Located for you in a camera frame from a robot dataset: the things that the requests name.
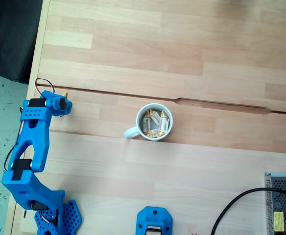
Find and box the blue printed post holder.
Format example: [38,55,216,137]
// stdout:
[136,206,173,235]

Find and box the thick black power cable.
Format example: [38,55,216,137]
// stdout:
[211,187,286,235]

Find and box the white printed mug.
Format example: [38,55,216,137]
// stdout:
[123,102,174,142]

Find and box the dark fabric cushion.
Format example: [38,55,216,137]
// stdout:
[0,0,44,85]

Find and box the perforated metal power supply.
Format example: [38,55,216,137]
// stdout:
[264,172,286,235]

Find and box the red black gripper wire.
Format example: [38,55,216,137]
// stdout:
[34,78,55,98]

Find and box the light wooden board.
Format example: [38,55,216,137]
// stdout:
[18,127,286,235]

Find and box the black red arm wire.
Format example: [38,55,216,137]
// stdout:
[3,126,24,172]

